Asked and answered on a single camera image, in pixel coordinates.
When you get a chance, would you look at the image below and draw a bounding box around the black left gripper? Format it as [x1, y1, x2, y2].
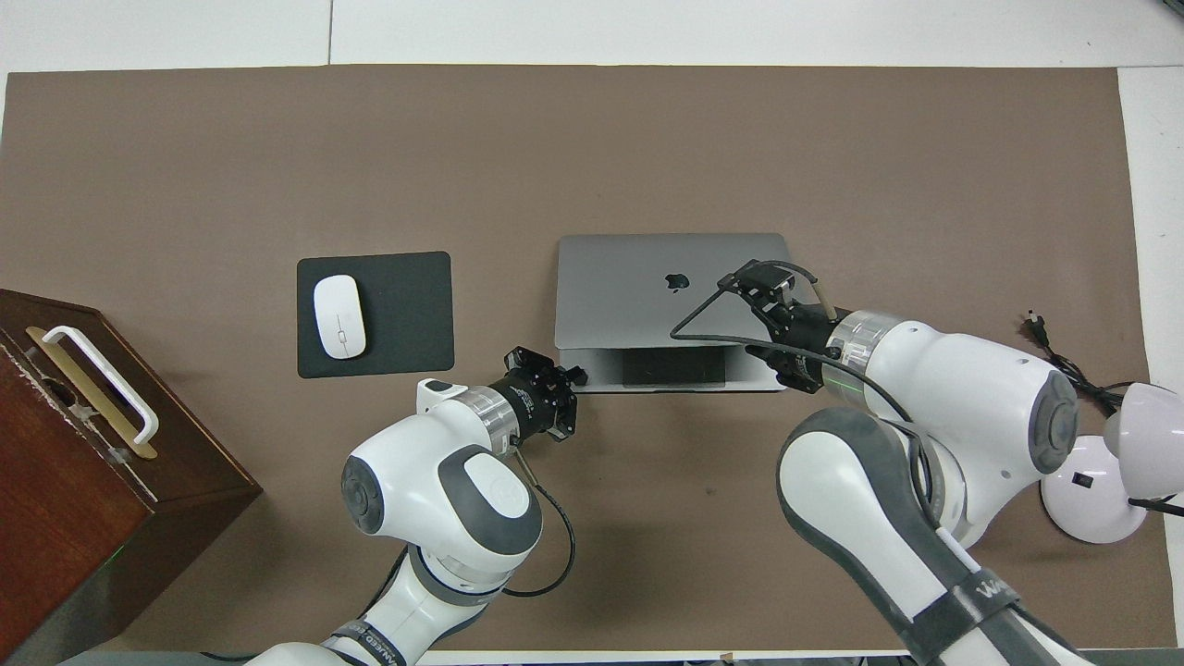
[490, 347, 589, 441]

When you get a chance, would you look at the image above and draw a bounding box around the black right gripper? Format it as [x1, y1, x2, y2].
[717, 261, 838, 394]

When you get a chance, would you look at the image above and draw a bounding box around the silver laptop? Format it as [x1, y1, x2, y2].
[555, 233, 795, 394]

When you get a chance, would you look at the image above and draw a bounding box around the black mouse pad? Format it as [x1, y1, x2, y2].
[296, 251, 455, 379]

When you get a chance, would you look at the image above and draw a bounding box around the white computer mouse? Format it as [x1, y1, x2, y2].
[313, 275, 367, 360]

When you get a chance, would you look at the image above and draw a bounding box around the white desk lamp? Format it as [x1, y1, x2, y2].
[1040, 382, 1184, 545]

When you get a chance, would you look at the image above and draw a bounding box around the brown table mat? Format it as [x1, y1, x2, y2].
[0, 64, 1178, 653]

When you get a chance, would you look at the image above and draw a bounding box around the dark wooden box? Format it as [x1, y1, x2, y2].
[0, 289, 264, 662]

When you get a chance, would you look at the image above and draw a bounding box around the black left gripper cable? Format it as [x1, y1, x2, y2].
[504, 442, 576, 598]

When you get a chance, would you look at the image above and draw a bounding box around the black lamp power cable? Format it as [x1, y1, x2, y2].
[1020, 314, 1125, 415]

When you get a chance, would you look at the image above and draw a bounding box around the brass handle plate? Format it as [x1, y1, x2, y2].
[25, 326, 158, 461]

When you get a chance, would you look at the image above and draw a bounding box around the white box handle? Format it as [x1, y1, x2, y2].
[43, 326, 160, 447]

